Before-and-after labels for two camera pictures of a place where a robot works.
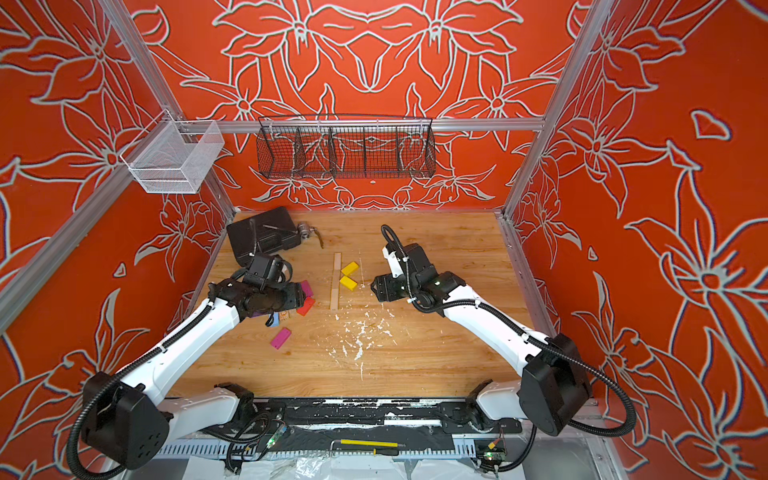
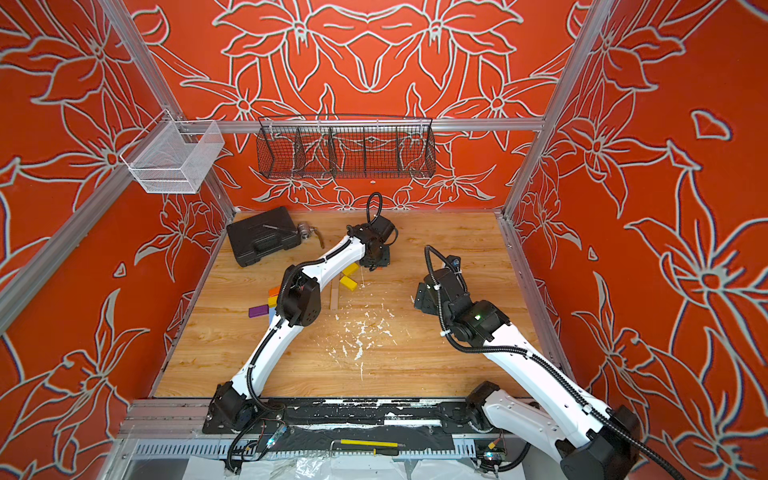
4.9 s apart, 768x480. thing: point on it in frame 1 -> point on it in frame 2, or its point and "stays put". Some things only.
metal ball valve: (304, 229) stays put
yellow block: (349, 268) stays put
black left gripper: (295, 296) -> (383, 263)
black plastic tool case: (267, 233) stays put
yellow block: (348, 283) stays put
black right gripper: (389, 282) -> (428, 292)
